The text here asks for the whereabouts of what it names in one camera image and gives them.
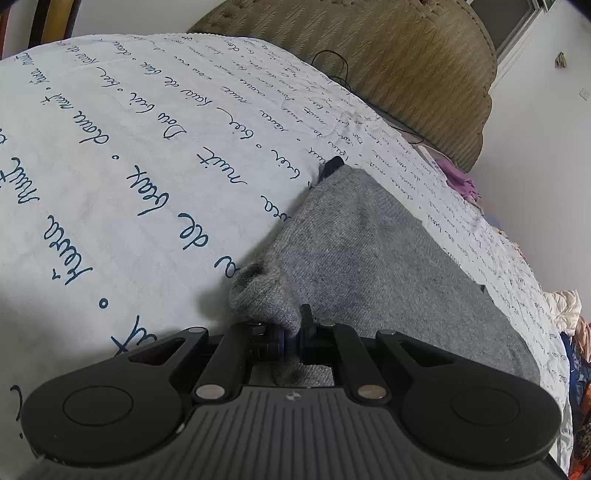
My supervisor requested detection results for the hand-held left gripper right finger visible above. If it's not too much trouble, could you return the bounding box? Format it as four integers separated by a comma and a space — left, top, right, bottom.
295, 304, 463, 400

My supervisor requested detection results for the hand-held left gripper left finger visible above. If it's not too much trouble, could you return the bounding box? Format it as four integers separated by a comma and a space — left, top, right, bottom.
110, 320, 284, 400

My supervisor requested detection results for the grey sweater with navy sleeves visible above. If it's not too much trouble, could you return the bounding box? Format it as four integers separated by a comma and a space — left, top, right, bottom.
228, 156, 542, 389

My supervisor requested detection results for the purple cloth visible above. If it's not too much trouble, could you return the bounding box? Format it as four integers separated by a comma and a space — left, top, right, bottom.
434, 156, 482, 202

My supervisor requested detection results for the white script-printed bed sheet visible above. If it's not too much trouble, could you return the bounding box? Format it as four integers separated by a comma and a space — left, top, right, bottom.
0, 32, 576, 462

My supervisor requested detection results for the cream jacket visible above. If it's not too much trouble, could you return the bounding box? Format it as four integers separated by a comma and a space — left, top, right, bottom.
542, 288, 583, 334

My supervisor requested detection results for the blue cloth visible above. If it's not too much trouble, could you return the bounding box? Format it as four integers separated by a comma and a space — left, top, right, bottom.
564, 340, 591, 418

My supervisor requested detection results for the pink cloth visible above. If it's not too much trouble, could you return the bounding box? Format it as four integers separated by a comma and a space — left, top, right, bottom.
571, 316, 591, 366

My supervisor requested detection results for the olive padded headboard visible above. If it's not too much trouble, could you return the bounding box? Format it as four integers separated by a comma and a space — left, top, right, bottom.
188, 0, 499, 173

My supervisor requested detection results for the window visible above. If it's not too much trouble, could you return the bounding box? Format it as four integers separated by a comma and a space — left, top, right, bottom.
488, 0, 557, 62

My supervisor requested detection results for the striped curtain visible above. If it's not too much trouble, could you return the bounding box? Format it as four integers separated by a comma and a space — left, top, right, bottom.
0, 0, 82, 59

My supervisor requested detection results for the black cable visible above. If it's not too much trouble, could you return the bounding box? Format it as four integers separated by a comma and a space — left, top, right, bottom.
310, 49, 431, 145

